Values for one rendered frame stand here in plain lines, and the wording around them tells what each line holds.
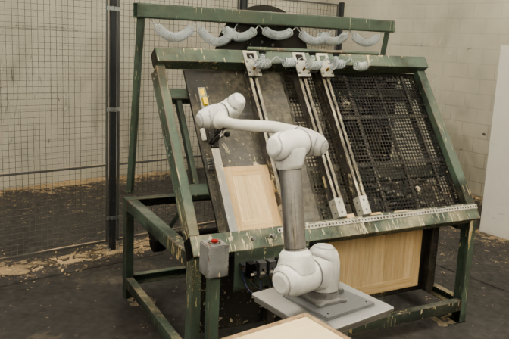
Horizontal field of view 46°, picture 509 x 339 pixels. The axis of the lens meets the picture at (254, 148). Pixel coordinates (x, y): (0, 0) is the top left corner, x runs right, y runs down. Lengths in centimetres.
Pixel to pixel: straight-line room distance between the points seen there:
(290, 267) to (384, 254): 176
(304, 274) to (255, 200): 99
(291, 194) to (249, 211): 90
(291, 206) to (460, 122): 633
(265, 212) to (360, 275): 102
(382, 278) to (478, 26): 502
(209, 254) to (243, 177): 69
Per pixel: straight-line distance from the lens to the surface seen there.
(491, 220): 714
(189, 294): 349
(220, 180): 358
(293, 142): 270
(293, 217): 275
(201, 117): 309
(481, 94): 872
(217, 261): 320
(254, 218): 361
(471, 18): 885
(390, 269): 452
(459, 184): 462
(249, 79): 397
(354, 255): 427
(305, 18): 472
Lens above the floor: 199
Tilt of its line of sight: 10 degrees down
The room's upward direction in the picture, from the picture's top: 3 degrees clockwise
